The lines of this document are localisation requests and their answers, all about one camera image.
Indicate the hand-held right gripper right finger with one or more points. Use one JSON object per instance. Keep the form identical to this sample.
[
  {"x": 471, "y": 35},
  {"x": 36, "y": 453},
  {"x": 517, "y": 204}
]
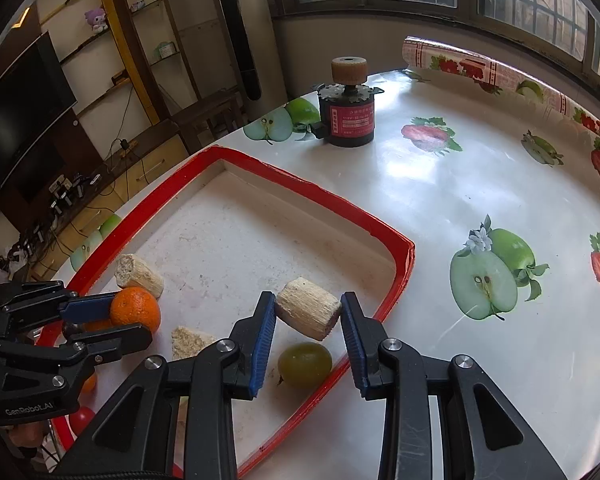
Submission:
[{"x": 355, "y": 350}]

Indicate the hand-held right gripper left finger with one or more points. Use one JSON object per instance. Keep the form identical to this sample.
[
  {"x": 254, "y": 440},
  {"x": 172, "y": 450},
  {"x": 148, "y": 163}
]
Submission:
[{"x": 262, "y": 350}]

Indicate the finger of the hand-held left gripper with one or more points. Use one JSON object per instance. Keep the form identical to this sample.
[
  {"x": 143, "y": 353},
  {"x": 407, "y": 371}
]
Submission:
[
  {"x": 120, "y": 340},
  {"x": 87, "y": 308}
]

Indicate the orange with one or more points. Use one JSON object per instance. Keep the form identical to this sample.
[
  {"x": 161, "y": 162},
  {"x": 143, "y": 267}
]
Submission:
[
  {"x": 97, "y": 325},
  {"x": 87, "y": 384},
  {"x": 137, "y": 310}
]

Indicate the green grape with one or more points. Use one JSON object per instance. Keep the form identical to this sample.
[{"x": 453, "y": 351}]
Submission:
[{"x": 305, "y": 365}]

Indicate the corn cob piece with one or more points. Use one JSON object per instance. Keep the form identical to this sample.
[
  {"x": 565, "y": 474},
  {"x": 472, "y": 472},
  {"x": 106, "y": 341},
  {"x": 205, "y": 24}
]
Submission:
[
  {"x": 140, "y": 272},
  {"x": 307, "y": 310},
  {"x": 190, "y": 342}
]

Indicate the red tomato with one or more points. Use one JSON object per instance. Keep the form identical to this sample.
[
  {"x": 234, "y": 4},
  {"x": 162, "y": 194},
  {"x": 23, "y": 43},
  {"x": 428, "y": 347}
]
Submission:
[{"x": 82, "y": 419}]

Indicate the red-rimmed white tray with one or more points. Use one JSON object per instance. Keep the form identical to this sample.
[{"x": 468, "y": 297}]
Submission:
[{"x": 230, "y": 220}]

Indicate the person's left hand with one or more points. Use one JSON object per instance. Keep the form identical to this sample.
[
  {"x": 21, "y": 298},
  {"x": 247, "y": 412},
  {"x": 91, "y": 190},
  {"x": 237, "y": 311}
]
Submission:
[{"x": 25, "y": 437}]

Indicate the wooden television cabinet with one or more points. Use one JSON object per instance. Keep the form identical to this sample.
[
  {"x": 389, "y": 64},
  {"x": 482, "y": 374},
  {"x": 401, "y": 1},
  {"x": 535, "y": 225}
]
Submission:
[{"x": 150, "y": 165}]

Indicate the fruit-print tablecloth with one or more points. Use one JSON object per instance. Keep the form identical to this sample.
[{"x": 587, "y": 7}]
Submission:
[{"x": 430, "y": 185}]

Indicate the black television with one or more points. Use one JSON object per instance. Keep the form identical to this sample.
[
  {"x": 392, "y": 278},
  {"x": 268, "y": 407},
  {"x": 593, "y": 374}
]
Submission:
[{"x": 20, "y": 110}]

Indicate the wooden stool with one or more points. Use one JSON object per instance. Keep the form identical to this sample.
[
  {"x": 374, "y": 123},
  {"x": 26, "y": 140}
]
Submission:
[{"x": 205, "y": 120}]

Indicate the black motor with cork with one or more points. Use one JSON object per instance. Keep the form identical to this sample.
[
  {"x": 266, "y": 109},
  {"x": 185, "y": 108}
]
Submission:
[{"x": 347, "y": 120}]

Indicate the small pale green box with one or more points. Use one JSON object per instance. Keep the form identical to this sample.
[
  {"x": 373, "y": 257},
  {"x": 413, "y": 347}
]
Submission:
[{"x": 165, "y": 50}]

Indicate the purple plush toy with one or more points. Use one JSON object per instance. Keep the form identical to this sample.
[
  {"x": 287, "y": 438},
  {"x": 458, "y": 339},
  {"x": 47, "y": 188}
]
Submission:
[{"x": 97, "y": 20}]

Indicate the white standing air conditioner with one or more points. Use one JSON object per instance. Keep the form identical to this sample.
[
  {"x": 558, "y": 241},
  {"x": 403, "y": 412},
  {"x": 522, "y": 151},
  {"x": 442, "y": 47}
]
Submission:
[{"x": 240, "y": 35}]

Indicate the wooden wall shelf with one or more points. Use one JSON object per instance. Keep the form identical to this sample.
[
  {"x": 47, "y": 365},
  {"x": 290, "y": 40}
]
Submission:
[{"x": 180, "y": 35}]

